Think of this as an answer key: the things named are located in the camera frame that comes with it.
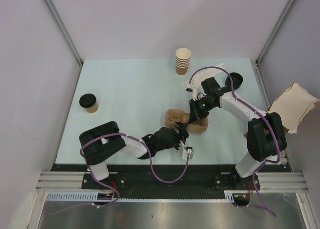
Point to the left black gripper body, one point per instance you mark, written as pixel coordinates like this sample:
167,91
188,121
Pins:
175,138

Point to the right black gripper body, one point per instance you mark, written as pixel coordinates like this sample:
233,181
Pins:
201,107

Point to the brown cardboard cup carrier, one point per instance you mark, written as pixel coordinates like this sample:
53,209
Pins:
199,126

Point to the brown paper coffee cup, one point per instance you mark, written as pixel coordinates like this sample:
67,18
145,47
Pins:
92,109

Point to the brown paper takeout bag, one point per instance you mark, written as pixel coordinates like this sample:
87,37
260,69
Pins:
293,105

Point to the black plastic cup lid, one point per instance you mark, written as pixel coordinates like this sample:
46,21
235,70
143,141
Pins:
88,100

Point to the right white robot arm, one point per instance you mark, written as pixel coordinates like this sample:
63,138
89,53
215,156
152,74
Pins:
265,132

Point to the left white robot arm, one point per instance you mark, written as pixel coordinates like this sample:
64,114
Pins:
102,142

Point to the bundle of white straws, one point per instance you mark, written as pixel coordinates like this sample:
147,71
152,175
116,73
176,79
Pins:
203,75

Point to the stack of brown paper cups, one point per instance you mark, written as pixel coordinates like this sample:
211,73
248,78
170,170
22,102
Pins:
182,61

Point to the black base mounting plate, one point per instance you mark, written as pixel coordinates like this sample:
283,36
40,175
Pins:
166,181

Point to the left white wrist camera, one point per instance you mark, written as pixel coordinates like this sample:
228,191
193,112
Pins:
186,152

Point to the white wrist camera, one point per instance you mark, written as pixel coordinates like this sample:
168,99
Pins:
186,152
194,90

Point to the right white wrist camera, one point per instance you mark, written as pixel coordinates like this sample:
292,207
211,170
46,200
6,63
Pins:
194,90

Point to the white slotted cable duct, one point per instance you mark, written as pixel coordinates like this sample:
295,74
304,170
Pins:
100,197

